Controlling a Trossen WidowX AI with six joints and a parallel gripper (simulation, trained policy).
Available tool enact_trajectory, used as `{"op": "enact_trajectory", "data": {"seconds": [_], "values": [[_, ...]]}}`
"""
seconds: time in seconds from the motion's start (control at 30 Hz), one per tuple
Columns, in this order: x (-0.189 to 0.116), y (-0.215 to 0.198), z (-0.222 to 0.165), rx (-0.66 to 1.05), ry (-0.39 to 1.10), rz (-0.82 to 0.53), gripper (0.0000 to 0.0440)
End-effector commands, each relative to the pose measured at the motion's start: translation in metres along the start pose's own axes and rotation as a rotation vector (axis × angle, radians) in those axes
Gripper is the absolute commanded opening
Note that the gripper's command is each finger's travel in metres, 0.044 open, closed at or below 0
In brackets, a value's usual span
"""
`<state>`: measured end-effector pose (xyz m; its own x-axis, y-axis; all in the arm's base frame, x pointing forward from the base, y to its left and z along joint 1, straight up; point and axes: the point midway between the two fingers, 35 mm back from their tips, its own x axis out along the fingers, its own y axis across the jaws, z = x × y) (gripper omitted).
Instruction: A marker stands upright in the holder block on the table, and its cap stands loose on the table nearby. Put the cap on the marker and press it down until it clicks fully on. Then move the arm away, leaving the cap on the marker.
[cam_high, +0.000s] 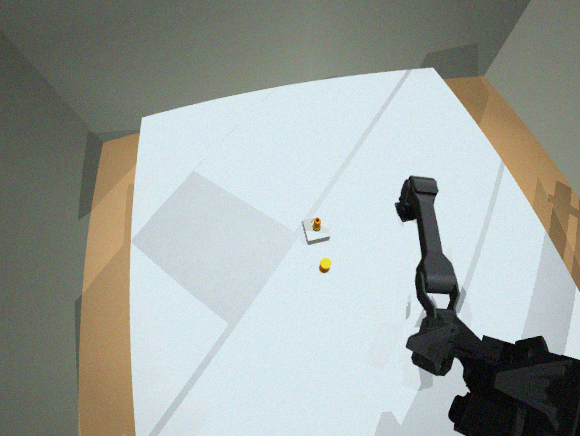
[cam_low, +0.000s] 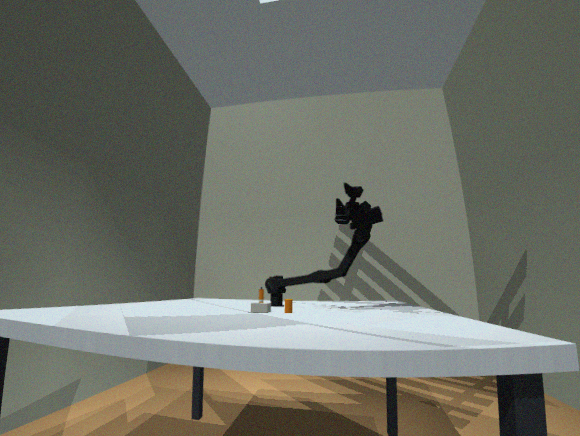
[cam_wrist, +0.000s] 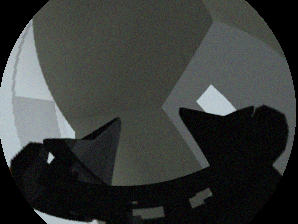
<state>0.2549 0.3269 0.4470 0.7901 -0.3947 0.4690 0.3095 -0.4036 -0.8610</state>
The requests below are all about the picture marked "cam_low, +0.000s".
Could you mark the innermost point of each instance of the white square block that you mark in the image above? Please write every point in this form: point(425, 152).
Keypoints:
point(260, 307)

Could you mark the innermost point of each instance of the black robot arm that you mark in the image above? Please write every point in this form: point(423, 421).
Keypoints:
point(366, 216)

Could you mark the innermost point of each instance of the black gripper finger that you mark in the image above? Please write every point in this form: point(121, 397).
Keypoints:
point(341, 210)
point(350, 190)

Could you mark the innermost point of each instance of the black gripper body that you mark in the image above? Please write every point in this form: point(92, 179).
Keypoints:
point(352, 206)

